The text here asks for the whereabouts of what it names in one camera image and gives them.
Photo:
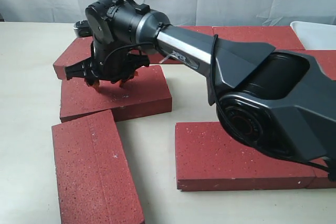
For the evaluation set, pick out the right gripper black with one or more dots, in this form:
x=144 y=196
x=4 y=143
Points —
x=116 y=62

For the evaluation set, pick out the red brick with white scratches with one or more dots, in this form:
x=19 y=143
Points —
x=146 y=94

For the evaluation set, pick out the angled red brick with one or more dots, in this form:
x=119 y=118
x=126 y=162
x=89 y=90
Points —
x=78 y=50

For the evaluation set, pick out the long red brick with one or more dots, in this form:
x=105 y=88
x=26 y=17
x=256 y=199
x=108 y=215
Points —
x=94 y=181

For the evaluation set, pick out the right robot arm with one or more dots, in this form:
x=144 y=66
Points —
x=280 y=103

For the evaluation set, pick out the back row left red brick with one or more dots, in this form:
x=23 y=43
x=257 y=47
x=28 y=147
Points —
x=157 y=58

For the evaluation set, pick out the front large red brick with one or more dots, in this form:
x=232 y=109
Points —
x=207 y=159

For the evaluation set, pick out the back row right red brick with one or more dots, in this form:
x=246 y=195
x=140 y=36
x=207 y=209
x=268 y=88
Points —
x=282 y=37

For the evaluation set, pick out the right second row red brick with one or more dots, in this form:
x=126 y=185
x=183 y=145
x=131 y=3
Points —
x=326 y=59

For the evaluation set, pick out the front right edge red brick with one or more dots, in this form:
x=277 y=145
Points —
x=321 y=180

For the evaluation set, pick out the white plastic tray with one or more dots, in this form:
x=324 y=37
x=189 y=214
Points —
x=315 y=36

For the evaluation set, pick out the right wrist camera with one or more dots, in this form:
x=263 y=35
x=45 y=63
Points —
x=82 y=29

